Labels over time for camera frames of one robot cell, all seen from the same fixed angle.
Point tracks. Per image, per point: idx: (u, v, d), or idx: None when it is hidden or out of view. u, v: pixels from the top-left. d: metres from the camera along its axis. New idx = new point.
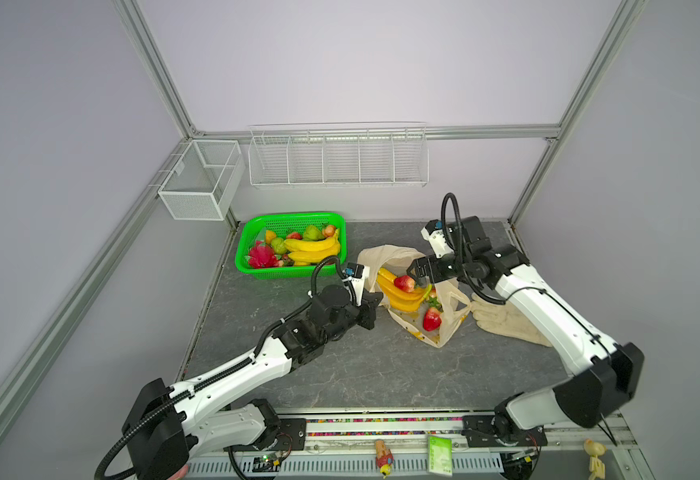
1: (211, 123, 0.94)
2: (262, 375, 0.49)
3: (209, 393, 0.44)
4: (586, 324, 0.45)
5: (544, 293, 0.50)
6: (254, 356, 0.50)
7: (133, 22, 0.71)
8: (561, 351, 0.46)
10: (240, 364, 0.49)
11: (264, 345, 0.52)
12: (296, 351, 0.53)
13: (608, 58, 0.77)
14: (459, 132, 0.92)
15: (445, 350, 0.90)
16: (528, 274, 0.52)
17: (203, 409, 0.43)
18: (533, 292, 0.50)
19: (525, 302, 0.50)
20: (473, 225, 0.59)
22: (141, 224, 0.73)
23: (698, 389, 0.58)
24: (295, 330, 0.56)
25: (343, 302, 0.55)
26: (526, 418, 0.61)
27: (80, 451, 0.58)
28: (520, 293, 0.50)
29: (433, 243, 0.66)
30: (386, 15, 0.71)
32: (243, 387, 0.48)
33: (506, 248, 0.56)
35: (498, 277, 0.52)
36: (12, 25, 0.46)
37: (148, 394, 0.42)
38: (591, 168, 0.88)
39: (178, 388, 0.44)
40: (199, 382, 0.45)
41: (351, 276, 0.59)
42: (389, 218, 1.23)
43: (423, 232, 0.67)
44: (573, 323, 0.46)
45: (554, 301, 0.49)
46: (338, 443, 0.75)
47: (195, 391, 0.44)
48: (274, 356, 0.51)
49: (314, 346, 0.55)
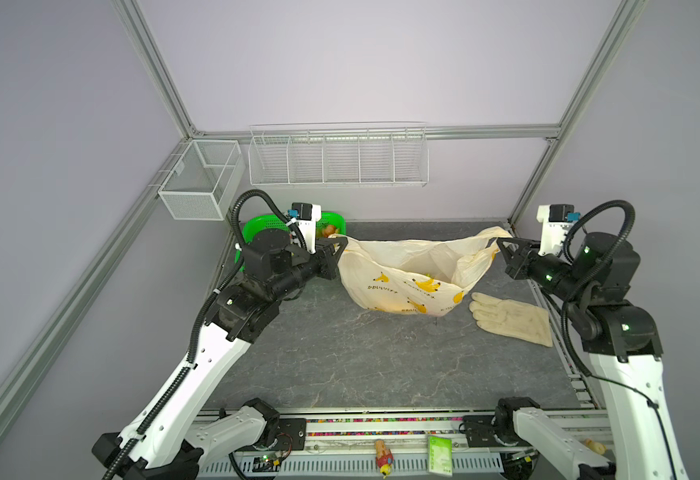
1: (210, 124, 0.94)
2: (214, 372, 0.42)
3: (161, 424, 0.38)
4: (678, 464, 0.36)
5: (651, 406, 0.37)
6: (191, 361, 0.41)
7: (134, 23, 0.71)
8: (623, 464, 0.39)
10: (178, 377, 0.40)
11: (198, 342, 0.42)
12: (238, 326, 0.42)
13: (607, 59, 0.78)
14: (457, 132, 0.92)
15: (445, 350, 0.90)
16: (651, 374, 0.38)
17: (164, 442, 0.38)
18: (639, 400, 0.38)
19: (617, 399, 0.39)
20: (630, 265, 0.39)
22: (140, 224, 0.72)
23: (699, 388, 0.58)
24: (230, 301, 0.44)
25: (281, 245, 0.44)
26: (528, 433, 0.61)
27: (81, 450, 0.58)
28: (621, 392, 0.39)
29: (547, 230, 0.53)
30: (385, 14, 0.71)
32: (201, 394, 0.41)
33: (642, 316, 0.41)
35: (604, 351, 0.40)
36: (11, 25, 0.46)
37: (100, 453, 0.37)
38: (591, 168, 0.88)
39: (126, 436, 0.38)
40: (141, 422, 0.38)
41: (298, 219, 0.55)
42: (388, 219, 1.24)
43: (543, 211, 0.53)
44: (663, 458, 0.36)
45: (657, 421, 0.37)
46: (339, 443, 0.75)
47: (143, 433, 0.37)
48: (215, 348, 0.41)
49: (260, 308, 0.44)
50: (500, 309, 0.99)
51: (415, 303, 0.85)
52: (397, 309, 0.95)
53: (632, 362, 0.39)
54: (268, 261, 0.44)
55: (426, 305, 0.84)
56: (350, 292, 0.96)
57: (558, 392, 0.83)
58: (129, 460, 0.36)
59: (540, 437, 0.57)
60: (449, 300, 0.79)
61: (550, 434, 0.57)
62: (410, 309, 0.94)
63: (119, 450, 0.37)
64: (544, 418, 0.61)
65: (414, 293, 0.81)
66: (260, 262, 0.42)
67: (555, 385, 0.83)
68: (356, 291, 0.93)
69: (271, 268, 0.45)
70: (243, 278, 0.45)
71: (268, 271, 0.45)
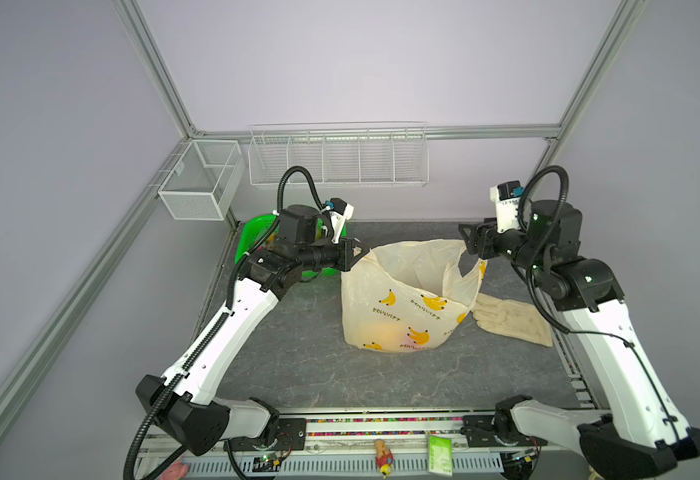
1: (210, 123, 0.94)
2: (248, 321, 0.45)
3: (205, 362, 0.41)
4: (663, 395, 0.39)
5: (630, 346, 0.40)
6: (228, 307, 0.45)
7: (134, 23, 0.71)
8: (618, 411, 0.40)
10: (217, 322, 0.43)
11: (234, 292, 0.46)
12: (271, 279, 0.46)
13: (608, 58, 0.77)
14: (455, 132, 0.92)
15: (445, 350, 0.90)
16: (619, 314, 0.41)
17: (208, 379, 0.41)
18: (617, 343, 0.40)
19: (600, 349, 0.41)
20: (574, 222, 0.42)
22: (140, 224, 0.72)
23: None
24: (261, 260, 0.48)
25: (314, 212, 0.51)
26: (530, 426, 0.60)
27: (82, 449, 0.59)
28: (600, 339, 0.40)
29: (498, 207, 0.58)
30: (386, 14, 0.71)
32: (238, 341, 0.45)
33: (598, 266, 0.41)
35: (576, 306, 0.41)
36: (11, 25, 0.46)
37: (143, 394, 0.39)
38: (591, 167, 0.88)
39: (169, 374, 0.40)
40: (186, 360, 0.41)
41: (332, 210, 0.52)
42: (388, 218, 1.23)
43: (493, 194, 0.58)
44: (651, 393, 0.38)
45: (639, 360, 0.39)
46: (339, 443, 0.75)
47: (188, 370, 0.40)
48: (250, 298, 0.45)
49: (289, 267, 0.49)
50: (501, 309, 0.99)
51: (417, 333, 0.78)
52: (394, 342, 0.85)
53: (602, 308, 0.41)
54: (304, 225, 0.51)
55: (429, 332, 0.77)
56: (346, 315, 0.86)
57: (558, 392, 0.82)
58: (174, 395, 0.39)
59: (538, 422, 0.58)
60: (453, 321, 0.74)
61: (546, 416, 0.58)
62: (407, 343, 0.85)
63: (163, 388, 0.39)
64: (538, 406, 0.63)
65: (418, 318, 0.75)
66: (296, 224, 0.49)
67: (555, 385, 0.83)
68: (355, 315, 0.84)
69: (304, 236, 0.52)
70: (272, 241, 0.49)
71: (302, 236, 0.52)
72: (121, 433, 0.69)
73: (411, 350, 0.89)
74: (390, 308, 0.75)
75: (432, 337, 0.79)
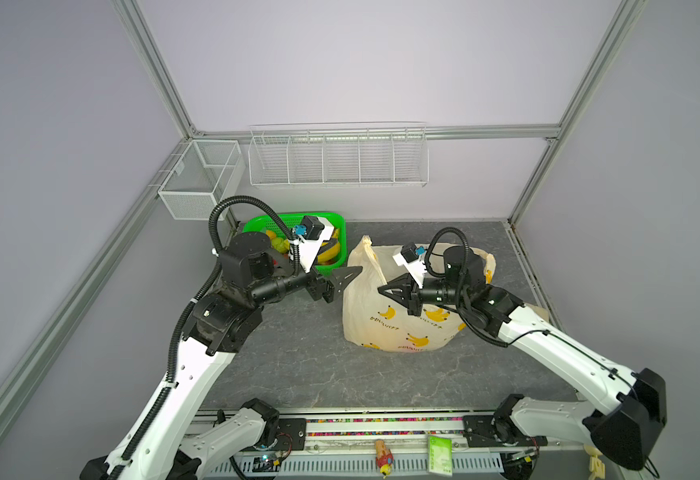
1: (211, 123, 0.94)
2: (194, 391, 0.40)
3: (147, 447, 0.37)
4: (598, 358, 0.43)
5: (549, 333, 0.49)
6: (171, 380, 0.39)
7: (134, 23, 0.71)
8: (581, 391, 0.45)
10: (159, 397, 0.38)
11: (177, 360, 0.40)
12: (218, 338, 0.40)
13: (607, 59, 0.78)
14: (455, 132, 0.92)
15: (445, 350, 0.90)
16: (527, 315, 0.52)
17: (153, 464, 0.37)
18: (538, 335, 0.49)
19: (529, 345, 0.49)
20: (478, 264, 0.53)
22: (140, 224, 0.72)
23: None
24: (207, 313, 0.41)
25: (261, 248, 0.41)
26: (533, 428, 0.60)
27: (81, 449, 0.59)
28: (525, 338, 0.49)
29: (410, 272, 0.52)
30: (387, 15, 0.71)
32: (188, 411, 0.40)
33: (498, 290, 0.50)
35: (498, 326, 0.51)
36: (9, 25, 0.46)
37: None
38: (591, 167, 0.88)
39: (112, 462, 0.36)
40: (127, 447, 0.37)
41: (303, 237, 0.53)
42: (388, 218, 1.23)
43: (398, 257, 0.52)
44: (587, 360, 0.45)
45: (560, 340, 0.48)
46: (338, 443, 0.75)
47: (130, 458, 0.36)
48: (195, 365, 0.39)
49: (241, 317, 0.42)
50: None
51: (416, 338, 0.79)
52: (393, 344, 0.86)
53: (514, 316, 0.52)
54: (249, 267, 0.42)
55: (428, 337, 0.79)
56: (346, 317, 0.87)
57: (558, 392, 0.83)
58: None
59: (541, 423, 0.57)
60: (454, 329, 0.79)
61: (547, 416, 0.57)
62: (405, 345, 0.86)
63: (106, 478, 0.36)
64: (534, 406, 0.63)
65: (417, 325, 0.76)
66: (239, 266, 0.40)
67: (555, 385, 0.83)
68: (355, 322, 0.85)
69: (253, 274, 0.43)
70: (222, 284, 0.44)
71: (249, 276, 0.43)
72: (121, 433, 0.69)
73: (409, 351, 0.88)
74: (389, 321, 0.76)
75: (431, 341, 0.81)
